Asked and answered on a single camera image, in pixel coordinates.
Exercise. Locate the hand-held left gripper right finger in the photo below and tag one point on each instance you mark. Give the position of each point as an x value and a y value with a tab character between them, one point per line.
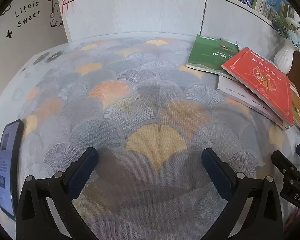
217	172

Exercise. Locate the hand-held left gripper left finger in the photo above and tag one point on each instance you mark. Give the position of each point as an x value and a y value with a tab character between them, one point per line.
82	172

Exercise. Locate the thick white book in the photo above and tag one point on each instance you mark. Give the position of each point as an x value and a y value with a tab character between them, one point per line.
240	92

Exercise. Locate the red book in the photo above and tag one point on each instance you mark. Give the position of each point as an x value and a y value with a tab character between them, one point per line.
260	80

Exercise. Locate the green book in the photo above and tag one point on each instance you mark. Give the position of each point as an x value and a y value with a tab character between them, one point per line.
205	52

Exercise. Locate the black smartphone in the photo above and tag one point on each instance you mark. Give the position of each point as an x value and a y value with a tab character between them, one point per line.
7	167

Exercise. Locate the white ribbed vase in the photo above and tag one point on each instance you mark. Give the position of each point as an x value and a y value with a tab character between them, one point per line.
285	57

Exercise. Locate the red bookmark ribbon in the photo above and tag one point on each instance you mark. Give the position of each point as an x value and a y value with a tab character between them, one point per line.
65	4

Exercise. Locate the white bookshelf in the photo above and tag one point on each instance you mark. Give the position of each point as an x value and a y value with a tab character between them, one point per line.
152	12

